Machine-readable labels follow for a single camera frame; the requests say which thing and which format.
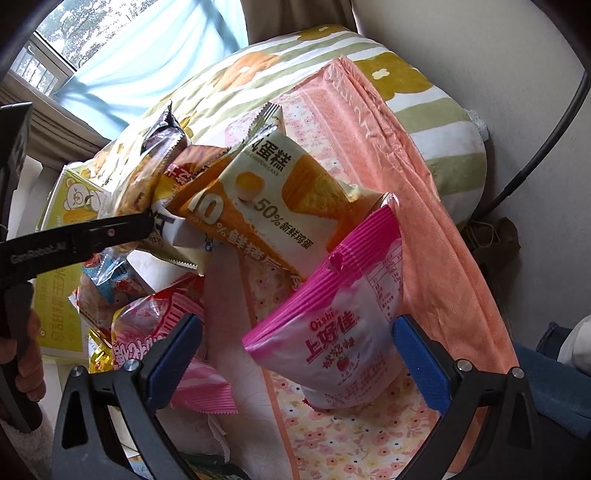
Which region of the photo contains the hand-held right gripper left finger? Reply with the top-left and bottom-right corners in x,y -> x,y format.
52,313 -> 206,480

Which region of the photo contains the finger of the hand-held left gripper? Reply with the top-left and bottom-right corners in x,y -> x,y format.
83,213 -> 155,252

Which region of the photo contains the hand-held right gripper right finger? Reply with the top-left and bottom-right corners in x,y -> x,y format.
392,315 -> 541,480

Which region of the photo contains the yellow cheese sticks packet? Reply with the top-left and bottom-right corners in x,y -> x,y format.
145,145 -> 232,278

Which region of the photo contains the person's left forearm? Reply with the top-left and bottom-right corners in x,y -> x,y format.
0,401 -> 54,462

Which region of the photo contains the person's left hand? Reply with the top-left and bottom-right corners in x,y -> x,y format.
0,307 -> 45,407

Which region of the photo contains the pink striped snack packet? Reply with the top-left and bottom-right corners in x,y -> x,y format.
111,272 -> 238,414

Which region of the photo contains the blue clear snack packet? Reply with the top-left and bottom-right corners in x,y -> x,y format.
76,251 -> 153,324

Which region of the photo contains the yellow green carton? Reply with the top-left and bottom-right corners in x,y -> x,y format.
34,166 -> 114,358

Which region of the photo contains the brown clear bread packet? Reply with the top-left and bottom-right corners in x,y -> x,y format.
108,102 -> 195,217

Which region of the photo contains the gold foil wrapper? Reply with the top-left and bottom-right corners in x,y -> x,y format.
88,328 -> 116,374

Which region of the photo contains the wooden window sill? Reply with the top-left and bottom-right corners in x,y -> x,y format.
0,74 -> 105,160

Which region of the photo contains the person's leg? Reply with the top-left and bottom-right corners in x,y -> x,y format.
512,314 -> 591,439

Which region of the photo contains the brown crumpled bag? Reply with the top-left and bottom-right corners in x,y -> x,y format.
462,217 -> 522,268

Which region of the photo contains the orange floral cloth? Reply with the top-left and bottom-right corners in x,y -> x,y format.
203,58 -> 520,480

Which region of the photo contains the orange white cake packet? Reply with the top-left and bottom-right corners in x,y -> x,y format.
166,102 -> 393,282

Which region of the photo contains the light blue curtain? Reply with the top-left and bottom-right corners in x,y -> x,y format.
53,0 -> 252,134

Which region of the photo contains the window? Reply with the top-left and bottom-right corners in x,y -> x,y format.
9,0 -> 79,93

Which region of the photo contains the green striped flower blanket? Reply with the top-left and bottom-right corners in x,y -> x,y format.
92,23 -> 488,232

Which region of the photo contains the white plastic bag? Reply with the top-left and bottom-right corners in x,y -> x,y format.
466,108 -> 490,139

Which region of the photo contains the beige curtain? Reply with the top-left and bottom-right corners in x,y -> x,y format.
242,0 -> 365,44

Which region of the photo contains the black cable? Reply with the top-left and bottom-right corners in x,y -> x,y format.
480,69 -> 591,217

